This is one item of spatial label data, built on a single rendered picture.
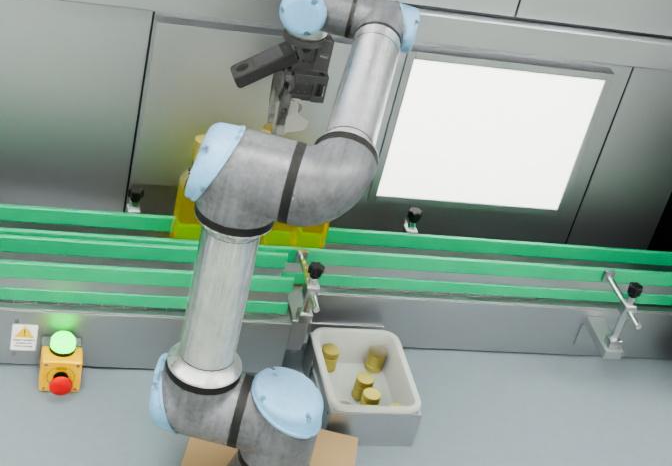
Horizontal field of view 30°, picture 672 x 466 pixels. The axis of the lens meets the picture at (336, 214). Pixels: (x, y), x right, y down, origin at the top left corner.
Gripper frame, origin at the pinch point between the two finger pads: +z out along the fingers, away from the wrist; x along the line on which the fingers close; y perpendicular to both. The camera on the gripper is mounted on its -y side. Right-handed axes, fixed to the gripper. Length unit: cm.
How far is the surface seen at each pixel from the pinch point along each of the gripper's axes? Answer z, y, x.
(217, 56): -7.8, -9.6, 11.9
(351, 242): 25.0, 21.3, 2.8
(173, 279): 23.7, -15.5, -13.8
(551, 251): 24, 64, 2
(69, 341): 33, -33, -20
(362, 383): 37.6, 20.5, -24.2
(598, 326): 33, 73, -10
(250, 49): -9.9, -3.9, 11.9
